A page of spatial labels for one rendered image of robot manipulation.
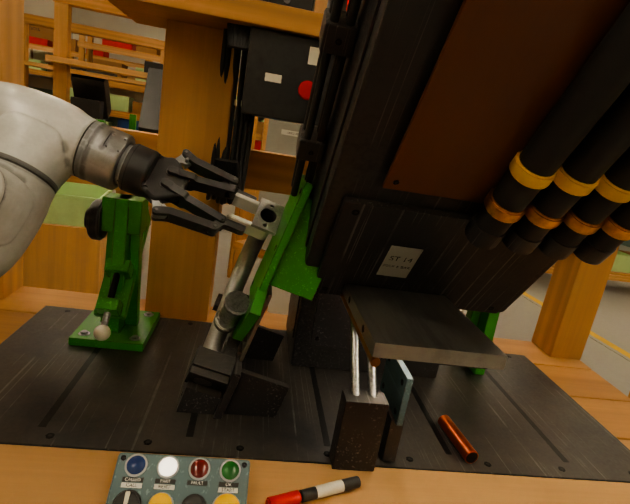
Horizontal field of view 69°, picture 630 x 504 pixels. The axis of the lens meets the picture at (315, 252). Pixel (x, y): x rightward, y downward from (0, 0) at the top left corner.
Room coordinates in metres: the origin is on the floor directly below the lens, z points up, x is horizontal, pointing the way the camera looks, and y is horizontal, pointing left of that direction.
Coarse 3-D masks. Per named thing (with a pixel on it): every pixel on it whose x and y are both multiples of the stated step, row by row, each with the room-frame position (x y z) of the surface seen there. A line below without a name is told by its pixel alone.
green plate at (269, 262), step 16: (304, 176) 0.71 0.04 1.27; (304, 192) 0.63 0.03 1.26; (288, 208) 0.69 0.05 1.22; (304, 208) 0.64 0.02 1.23; (288, 224) 0.63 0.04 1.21; (304, 224) 0.64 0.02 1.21; (272, 240) 0.71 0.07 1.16; (288, 240) 0.63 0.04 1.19; (304, 240) 0.64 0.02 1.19; (272, 256) 0.63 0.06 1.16; (288, 256) 0.64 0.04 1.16; (304, 256) 0.64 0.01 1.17; (256, 272) 0.73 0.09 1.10; (272, 272) 0.62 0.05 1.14; (288, 272) 0.64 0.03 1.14; (304, 272) 0.64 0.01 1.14; (288, 288) 0.64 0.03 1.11; (304, 288) 0.65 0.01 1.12
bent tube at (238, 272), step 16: (272, 208) 0.72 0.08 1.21; (256, 224) 0.69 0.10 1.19; (272, 224) 0.70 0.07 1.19; (256, 240) 0.74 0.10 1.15; (240, 256) 0.77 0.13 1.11; (256, 256) 0.77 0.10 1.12; (240, 272) 0.76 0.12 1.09; (240, 288) 0.75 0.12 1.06; (208, 336) 0.67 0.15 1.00; (224, 336) 0.68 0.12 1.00
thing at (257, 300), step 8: (256, 288) 0.62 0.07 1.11; (256, 296) 0.61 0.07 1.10; (264, 296) 0.62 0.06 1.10; (256, 304) 0.60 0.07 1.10; (248, 312) 0.60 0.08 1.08; (256, 312) 0.60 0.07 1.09; (240, 320) 0.64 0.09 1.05; (248, 320) 0.61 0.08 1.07; (256, 320) 0.60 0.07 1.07; (240, 328) 0.63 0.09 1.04; (248, 328) 0.62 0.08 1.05; (232, 336) 0.65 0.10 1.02; (240, 336) 0.64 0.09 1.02
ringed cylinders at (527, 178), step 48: (624, 48) 0.39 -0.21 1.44; (576, 96) 0.42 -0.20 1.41; (624, 96) 0.43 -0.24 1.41; (528, 144) 0.47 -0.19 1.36; (576, 144) 0.45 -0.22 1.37; (624, 144) 0.45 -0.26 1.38; (528, 192) 0.48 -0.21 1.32; (576, 192) 0.48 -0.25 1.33; (624, 192) 0.48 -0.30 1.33; (480, 240) 0.53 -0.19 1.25; (528, 240) 0.53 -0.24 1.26; (576, 240) 0.53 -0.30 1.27; (624, 240) 0.53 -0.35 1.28
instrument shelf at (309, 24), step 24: (120, 0) 0.86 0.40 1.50; (144, 0) 0.84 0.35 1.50; (168, 0) 0.84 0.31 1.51; (192, 0) 0.85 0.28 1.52; (216, 0) 0.85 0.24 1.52; (240, 0) 0.86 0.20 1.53; (144, 24) 1.07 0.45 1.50; (216, 24) 0.93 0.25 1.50; (240, 24) 0.89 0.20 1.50; (264, 24) 0.87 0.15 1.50; (288, 24) 0.87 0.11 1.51; (312, 24) 0.88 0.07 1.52
